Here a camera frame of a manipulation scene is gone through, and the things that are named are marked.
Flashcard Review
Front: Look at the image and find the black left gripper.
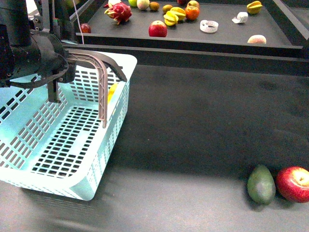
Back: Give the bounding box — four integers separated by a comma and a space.
0, 32, 127, 128

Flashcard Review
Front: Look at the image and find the yellow mango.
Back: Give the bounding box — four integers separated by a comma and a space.
107, 83, 118, 104

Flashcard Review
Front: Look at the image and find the light blue plastic basket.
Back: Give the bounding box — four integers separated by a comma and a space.
0, 53, 137, 201

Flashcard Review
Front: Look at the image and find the small dark red apple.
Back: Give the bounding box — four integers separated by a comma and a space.
80, 23, 91, 33

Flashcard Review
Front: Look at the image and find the pink dragon fruit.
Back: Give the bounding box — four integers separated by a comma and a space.
104, 2, 132, 25

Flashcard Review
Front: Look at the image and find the white round fruit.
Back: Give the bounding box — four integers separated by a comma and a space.
108, 0, 122, 7

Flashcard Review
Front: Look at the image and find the large red apple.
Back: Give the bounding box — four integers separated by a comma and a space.
148, 20, 168, 38

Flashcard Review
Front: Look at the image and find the green apple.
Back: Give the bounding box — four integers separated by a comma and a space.
128, 0, 137, 7

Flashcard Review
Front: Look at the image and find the pale round melon fruit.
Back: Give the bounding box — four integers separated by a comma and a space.
137, 0, 150, 10

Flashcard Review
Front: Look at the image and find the brown kiwi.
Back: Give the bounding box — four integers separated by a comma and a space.
149, 1, 160, 12

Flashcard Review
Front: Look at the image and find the yellow starfruit front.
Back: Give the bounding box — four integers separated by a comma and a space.
163, 11, 179, 27

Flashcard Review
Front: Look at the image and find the yellow starfruit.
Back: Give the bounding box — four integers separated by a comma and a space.
246, 0, 263, 15
170, 7, 186, 21
163, 11, 179, 27

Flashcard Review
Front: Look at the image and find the small orange fruit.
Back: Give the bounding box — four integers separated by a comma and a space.
162, 4, 173, 14

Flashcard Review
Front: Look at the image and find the yellow starfruit behind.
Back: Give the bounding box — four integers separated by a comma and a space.
170, 7, 186, 21

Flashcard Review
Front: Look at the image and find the dark purple plum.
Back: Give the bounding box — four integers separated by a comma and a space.
177, 0, 187, 5

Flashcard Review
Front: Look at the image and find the orange persimmon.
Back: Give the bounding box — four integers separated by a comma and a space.
185, 6, 200, 20

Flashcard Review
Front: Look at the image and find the crumpled white paper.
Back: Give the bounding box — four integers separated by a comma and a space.
232, 12, 248, 24

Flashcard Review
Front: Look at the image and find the black display tray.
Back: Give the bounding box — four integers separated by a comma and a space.
74, 0, 309, 57

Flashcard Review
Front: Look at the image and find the pale peach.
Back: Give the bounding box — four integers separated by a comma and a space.
247, 35, 267, 44

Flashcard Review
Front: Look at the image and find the yellow starfruit far right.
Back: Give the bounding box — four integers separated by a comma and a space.
246, 0, 263, 15

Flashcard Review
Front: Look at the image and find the green avocado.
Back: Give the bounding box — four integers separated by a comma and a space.
247, 164, 276, 205

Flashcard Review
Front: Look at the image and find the red apple near avocado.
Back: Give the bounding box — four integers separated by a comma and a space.
276, 166, 309, 203

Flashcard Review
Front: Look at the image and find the white tape ring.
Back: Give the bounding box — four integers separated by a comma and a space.
199, 19, 219, 33

